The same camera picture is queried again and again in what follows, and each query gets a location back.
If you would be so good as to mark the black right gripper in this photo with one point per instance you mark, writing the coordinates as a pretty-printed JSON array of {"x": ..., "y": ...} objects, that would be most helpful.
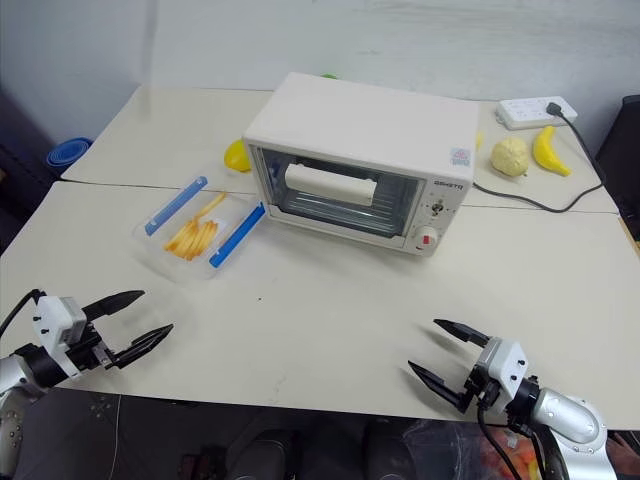
[{"x": 484, "y": 390}]

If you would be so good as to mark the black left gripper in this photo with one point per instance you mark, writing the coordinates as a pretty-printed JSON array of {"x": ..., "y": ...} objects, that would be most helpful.
[{"x": 90, "y": 352}]

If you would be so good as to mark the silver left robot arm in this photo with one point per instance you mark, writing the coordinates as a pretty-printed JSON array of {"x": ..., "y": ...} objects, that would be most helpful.
[{"x": 35, "y": 362}]

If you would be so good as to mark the clear container with blue clips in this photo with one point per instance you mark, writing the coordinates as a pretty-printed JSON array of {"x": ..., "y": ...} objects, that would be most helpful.
[{"x": 165, "y": 260}]

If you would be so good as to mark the white red oven timer knob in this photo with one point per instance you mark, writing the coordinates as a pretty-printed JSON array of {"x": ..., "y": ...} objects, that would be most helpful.
[{"x": 426, "y": 240}]

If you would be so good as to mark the glass oven door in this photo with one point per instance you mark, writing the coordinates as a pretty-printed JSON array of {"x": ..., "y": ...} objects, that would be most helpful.
[{"x": 395, "y": 200}]

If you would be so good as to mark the square oven sticker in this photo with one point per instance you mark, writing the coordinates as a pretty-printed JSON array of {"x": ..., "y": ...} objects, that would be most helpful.
[{"x": 461, "y": 156}]

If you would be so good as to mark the pale yellow round fruit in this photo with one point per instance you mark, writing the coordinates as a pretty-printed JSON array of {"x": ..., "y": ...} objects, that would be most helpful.
[{"x": 509, "y": 157}]

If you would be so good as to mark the white toaster oven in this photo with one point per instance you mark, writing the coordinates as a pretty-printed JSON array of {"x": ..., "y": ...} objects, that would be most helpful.
[{"x": 365, "y": 120}]

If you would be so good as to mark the yellow french fries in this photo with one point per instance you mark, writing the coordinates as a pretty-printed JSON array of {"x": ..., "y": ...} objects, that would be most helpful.
[{"x": 195, "y": 237}]

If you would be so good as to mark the bag of colourful toys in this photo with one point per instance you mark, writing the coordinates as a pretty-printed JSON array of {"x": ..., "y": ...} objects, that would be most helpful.
[{"x": 520, "y": 457}]

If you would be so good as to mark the blue container clip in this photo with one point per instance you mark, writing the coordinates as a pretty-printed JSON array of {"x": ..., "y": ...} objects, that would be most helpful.
[
  {"x": 238, "y": 235},
  {"x": 175, "y": 204}
]

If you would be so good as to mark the blue stacked bowls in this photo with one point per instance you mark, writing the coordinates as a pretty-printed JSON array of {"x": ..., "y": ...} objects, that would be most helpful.
[{"x": 67, "y": 152}]

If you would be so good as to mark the yellow toy lemon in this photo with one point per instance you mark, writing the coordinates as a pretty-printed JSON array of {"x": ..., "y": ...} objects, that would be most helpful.
[{"x": 237, "y": 156}]

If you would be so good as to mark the yellow toy banana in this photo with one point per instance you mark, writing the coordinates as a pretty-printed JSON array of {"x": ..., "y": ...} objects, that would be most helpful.
[{"x": 546, "y": 150}]

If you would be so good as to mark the white power strip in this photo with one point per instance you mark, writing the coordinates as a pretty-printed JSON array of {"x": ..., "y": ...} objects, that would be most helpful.
[{"x": 525, "y": 115}]

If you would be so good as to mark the black box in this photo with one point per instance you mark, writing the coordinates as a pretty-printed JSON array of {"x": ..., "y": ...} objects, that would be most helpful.
[{"x": 622, "y": 160}]

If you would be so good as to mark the black power plug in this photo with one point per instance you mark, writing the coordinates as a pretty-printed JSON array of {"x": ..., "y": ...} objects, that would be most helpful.
[{"x": 554, "y": 109}]

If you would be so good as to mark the small green object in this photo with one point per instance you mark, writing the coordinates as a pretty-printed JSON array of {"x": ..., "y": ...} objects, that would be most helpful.
[{"x": 328, "y": 76}]

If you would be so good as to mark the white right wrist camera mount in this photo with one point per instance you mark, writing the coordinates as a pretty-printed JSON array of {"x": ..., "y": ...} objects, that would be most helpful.
[{"x": 505, "y": 362}]

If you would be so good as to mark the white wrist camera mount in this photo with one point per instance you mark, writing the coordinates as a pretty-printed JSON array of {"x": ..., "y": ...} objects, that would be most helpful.
[
  {"x": 55, "y": 320},
  {"x": 505, "y": 362}
]

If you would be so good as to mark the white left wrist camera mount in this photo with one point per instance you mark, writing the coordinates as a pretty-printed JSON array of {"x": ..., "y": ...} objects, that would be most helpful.
[{"x": 55, "y": 320}]

